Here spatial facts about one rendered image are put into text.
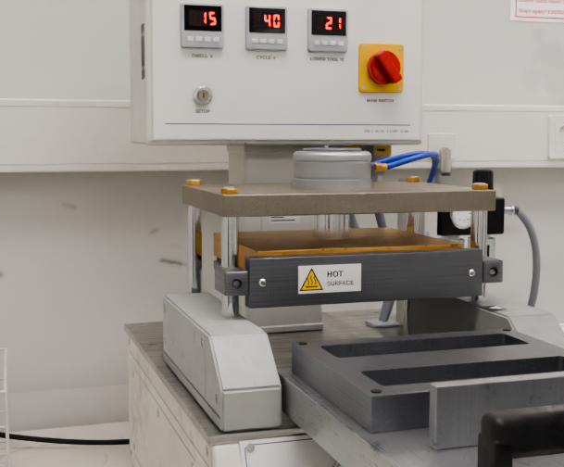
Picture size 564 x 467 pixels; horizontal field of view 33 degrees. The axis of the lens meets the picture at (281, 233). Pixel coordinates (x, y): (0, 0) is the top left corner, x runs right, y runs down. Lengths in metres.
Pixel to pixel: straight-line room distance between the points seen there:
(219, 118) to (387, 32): 0.22
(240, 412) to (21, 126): 0.67
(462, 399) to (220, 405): 0.22
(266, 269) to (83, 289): 0.59
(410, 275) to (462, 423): 0.30
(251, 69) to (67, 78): 0.38
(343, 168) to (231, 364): 0.25
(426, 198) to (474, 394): 0.33
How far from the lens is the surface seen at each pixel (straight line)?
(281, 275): 0.84
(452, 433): 0.61
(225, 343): 0.78
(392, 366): 0.70
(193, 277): 1.00
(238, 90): 1.06
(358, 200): 0.87
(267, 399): 0.76
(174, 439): 0.92
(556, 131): 1.57
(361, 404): 0.64
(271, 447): 0.76
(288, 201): 0.85
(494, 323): 0.90
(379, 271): 0.87
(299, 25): 1.08
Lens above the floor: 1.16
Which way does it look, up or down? 6 degrees down
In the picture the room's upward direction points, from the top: straight up
